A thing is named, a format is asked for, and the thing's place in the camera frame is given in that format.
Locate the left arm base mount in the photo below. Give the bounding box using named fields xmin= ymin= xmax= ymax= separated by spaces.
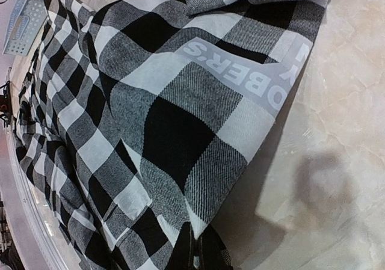
xmin=1 ymin=81 xmax=13 ymax=127

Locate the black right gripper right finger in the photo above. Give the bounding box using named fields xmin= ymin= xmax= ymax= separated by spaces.
xmin=195 ymin=225 xmax=233 ymax=270

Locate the black white checkered shirt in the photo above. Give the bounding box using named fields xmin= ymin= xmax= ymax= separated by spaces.
xmin=14 ymin=0 xmax=328 ymax=269

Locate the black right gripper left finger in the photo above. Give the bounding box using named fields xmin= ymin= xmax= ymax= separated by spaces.
xmin=165 ymin=222 xmax=194 ymax=270

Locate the aluminium front rail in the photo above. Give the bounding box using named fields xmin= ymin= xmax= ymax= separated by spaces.
xmin=2 ymin=0 xmax=48 ymax=56

